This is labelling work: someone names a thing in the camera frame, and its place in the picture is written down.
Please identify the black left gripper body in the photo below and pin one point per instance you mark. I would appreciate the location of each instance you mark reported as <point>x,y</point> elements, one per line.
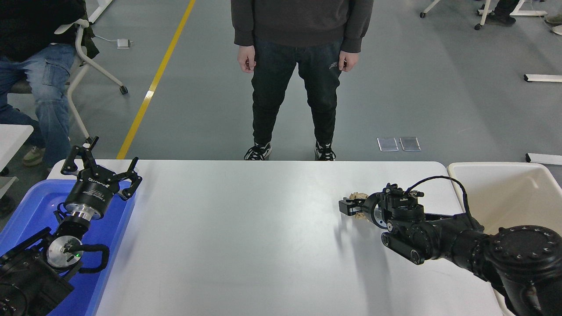
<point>91,192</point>

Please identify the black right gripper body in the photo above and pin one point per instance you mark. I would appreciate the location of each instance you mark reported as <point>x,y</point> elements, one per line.
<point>369,206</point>

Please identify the tan paper ball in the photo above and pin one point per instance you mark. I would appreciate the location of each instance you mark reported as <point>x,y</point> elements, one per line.
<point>359,194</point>

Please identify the standing person's left hand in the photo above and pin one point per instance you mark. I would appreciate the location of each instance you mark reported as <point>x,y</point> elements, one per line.
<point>349,61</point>

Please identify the standing person's right hand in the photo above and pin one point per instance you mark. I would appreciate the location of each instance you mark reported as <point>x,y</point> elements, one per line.
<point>246,59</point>

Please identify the blue plastic tray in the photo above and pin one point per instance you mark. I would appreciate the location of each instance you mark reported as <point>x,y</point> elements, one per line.
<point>35,206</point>

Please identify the silver floor plate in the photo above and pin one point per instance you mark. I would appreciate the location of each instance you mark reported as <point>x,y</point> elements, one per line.
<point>388,144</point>
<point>410,144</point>

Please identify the seated person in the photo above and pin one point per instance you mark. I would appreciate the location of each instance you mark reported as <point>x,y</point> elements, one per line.
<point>48,96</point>

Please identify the small white side table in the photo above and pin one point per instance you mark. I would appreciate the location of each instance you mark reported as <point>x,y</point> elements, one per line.
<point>13,140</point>

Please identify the white power adapter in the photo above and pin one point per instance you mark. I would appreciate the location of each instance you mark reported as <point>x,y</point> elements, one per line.
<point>124,43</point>

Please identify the large pale plastic bin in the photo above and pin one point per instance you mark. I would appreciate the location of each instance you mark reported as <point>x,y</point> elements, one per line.
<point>509,197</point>

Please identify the standing person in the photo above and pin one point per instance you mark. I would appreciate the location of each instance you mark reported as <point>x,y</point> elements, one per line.
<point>298,57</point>

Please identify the white table foot bar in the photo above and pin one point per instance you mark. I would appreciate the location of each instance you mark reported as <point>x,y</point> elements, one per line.
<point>533,12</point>
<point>544,159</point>
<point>544,78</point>

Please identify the person with dark shoes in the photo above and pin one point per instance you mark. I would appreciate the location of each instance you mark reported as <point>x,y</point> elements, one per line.
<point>502,17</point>

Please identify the person with pale shoes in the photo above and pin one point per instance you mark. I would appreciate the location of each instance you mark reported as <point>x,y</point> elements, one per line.
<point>555,19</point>

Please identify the white frame chair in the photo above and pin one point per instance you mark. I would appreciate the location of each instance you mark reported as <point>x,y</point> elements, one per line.
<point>94,66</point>

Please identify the white table leg frame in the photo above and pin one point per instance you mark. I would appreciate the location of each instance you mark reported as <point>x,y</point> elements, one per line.
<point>100,11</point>

